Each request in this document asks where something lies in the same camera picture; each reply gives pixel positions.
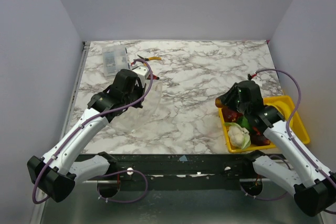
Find orange brown toy mango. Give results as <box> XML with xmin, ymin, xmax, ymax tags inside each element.
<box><xmin>215</xmin><ymin>97</ymin><xmax>225</xmax><ymax>108</ymax></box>

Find clear zip top bag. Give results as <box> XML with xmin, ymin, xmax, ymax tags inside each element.
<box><xmin>111</xmin><ymin>80</ymin><xmax>163</xmax><ymax>133</ymax></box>

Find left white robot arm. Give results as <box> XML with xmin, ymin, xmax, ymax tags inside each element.
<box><xmin>27</xmin><ymin>66</ymin><xmax>153</xmax><ymax>204</ymax></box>

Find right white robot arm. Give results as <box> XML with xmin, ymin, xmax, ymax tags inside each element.
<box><xmin>215</xmin><ymin>80</ymin><xmax>335</xmax><ymax>217</ymax></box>

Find green toy pepper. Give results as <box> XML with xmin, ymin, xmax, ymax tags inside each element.
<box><xmin>237</xmin><ymin>116</ymin><xmax>253</xmax><ymax>132</ymax></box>

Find dark red toy fruit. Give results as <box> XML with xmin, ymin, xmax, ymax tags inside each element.
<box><xmin>222</xmin><ymin>108</ymin><xmax>241</xmax><ymax>122</ymax></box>

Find clear plastic parts box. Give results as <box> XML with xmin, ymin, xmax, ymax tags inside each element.
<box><xmin>102</xmin><ymin>45</ymin><xmax>129</xmax><ymax>77</ymax></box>

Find white toy cauliflower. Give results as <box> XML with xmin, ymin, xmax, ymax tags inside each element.
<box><xmin>228</xmin><ymin>125</ymin><xmax>251</xmax><ymax>150</ymax></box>

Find yellow plastic tray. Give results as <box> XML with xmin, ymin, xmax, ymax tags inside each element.
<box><xmin>217</xmin><ymin>95</ymin><xmax>310</xmax><ymax>153</ymax></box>

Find dark maroon toy beet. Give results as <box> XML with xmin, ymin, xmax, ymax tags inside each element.
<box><xmin>250</xmin><ymin>133</ymin><xmax>271</xmax><ymax>146</ymax></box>

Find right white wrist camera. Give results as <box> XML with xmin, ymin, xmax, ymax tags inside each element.
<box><xmin>247</xmin><ymin>73</ymin><xmax>262</xmax><ymax>87</ymax></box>

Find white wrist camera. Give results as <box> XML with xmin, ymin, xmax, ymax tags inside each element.
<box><xmin>132</xmin><ymin>66</ymin><xmax>150</xmax><ymax>84</ymax></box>
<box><xmin>247</xmin><ymin>73</ymin><xmax>262</xmax><ymax>87</ymax></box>

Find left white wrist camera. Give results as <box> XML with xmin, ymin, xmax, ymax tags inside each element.
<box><xmin>132</xmin><ymin>66</ymin><xmax>150</xmax><ymax>84</ymax></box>

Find yellow handled pliers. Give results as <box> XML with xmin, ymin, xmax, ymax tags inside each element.
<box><xmin>131</xmin><ymin>55</ymin><xmax>162</xmax><ymax>70</ymax></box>

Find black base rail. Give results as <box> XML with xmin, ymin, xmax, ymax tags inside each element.
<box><xmin>86</xmin><ymin>153</ymin><xmax>263</xmax><ymax>190</ymax></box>

